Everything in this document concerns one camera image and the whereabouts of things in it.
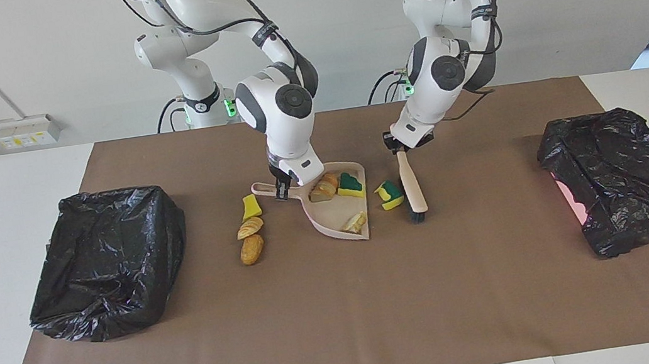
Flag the brown paper table mat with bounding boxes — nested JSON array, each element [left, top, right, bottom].
[[0, 65, 649, 364]]

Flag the notched green yellow sponge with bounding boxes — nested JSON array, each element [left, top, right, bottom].
[[372, 178, 406, 212]]

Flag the plain yellow sponge piece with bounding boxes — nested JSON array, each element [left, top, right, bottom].
[[239, 193, 264, 222]]

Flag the pale yellow toy bread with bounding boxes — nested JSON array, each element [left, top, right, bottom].
[[340, 211, 369, 236]]

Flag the white wall socket box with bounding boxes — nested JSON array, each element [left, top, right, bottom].
[[0, 111, 63, 152]]

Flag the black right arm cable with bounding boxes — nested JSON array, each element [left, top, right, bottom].
[[118, 0, 311, 108]]

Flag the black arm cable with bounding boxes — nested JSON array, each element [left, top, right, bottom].
[[423, 0, 517, 124], [118, 0, 311, 108]]

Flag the black base cable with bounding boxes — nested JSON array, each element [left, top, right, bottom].
[[153, 96, 191, 134], [363, 67, 415, 105]]

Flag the black trash bag pink bin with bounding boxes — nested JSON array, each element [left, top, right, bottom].
[[532, 103, 649, 267]]

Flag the brown toy bread roll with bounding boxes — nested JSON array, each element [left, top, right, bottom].
[[238, 233, 267, 267]]

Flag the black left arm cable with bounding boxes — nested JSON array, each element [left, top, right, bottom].
[[423, 0, 517, 124]]

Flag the striped toy croissant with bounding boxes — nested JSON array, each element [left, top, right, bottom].
[[306, 171, 342, 204]]

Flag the beige hand brush black bristles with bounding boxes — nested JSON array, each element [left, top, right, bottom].
[[397, 148, 430, 225]]

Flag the heart-shaped green yellow sponge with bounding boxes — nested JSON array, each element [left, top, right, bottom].
[[335, 170, 365, 201]]

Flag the pale pink plastic dustpan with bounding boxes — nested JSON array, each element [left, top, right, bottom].
[[249, 158, 375, 256]]

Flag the small toy croissant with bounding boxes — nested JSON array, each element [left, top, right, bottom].
[[235, 216, 266, 240]]

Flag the black trash bag lined bin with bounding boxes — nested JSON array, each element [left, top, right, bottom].
[[13, 179, 201, 351]]

